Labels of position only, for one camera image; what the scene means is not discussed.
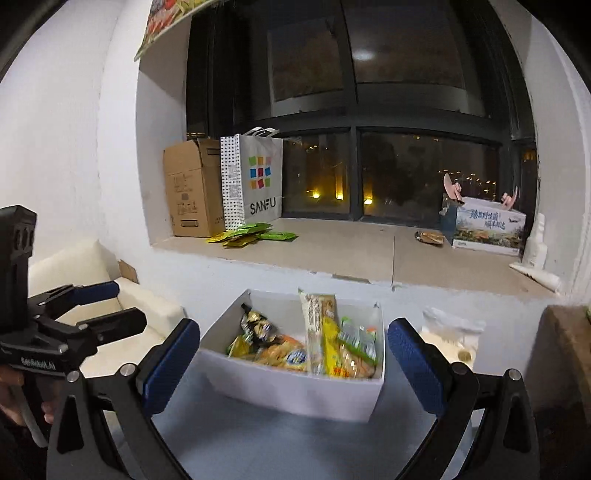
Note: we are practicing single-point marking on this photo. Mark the printed tissue box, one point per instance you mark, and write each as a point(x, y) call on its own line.
point(489, 226)

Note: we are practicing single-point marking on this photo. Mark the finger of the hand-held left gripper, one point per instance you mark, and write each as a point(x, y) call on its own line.
point(99, 291)
point(120, 321)

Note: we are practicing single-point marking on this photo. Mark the colourful printed poster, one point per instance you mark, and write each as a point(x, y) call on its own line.
point(171, 21)

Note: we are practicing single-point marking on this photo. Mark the cream sofa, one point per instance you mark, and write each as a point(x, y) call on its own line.
point(138, 304)

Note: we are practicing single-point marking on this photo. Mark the cardboard scrap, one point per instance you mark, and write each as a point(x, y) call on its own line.
point(128, 272)

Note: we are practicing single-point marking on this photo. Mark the orange snack packet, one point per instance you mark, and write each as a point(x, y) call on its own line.
point(281, 354)

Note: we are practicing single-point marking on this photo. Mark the pile of green packets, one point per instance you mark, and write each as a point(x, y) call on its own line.
point(249, 234)

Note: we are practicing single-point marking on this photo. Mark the rice cracker packet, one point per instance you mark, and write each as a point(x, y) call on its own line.
point(356, 368)

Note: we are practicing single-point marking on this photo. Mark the brown cardboard box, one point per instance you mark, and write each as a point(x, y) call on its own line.
point(189, 189)

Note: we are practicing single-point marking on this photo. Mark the brown cabinet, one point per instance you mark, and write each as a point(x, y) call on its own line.
point(568, 355)

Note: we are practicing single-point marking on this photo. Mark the small blue box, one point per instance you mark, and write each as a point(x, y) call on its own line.
point(448, 221)

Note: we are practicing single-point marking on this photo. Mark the person's left hand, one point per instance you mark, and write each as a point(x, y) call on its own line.
point(9, 392)

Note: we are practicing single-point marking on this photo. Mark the dark window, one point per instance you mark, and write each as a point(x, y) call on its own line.
point(360, 92)

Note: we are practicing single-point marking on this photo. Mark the clear plastic bag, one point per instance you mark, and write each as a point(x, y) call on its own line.
point(450, 330)

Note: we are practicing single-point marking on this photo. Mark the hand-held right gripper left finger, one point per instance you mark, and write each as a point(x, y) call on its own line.
point(173, 364)

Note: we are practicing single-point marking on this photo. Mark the pink figure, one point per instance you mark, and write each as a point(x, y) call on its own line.
point(452, 187)
point(509, 198)

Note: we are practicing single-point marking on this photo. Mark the white bottle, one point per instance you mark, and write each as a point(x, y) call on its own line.
point(537, 244)
point(538, 277)

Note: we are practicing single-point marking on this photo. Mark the white cardboard box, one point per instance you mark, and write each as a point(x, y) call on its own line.
point(286, 392)

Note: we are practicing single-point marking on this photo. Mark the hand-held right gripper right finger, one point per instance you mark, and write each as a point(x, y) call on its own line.
point(415, 369)

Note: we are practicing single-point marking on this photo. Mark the green and yellow snack packet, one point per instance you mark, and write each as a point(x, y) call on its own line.
point(238, 347)

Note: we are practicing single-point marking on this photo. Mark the beige snack packet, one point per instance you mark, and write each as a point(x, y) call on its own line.
point(316, 314)

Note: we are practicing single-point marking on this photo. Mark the small brown snack packet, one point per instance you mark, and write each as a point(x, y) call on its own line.
point(429, 237)

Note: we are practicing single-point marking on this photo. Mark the black snack bag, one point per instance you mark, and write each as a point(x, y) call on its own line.
point(256, 324)

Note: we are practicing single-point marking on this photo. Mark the green and white snack packet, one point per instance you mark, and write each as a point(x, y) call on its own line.
point(359, 334)

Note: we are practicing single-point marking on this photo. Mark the white shopping bag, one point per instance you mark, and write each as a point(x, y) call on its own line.
point(258, 184)

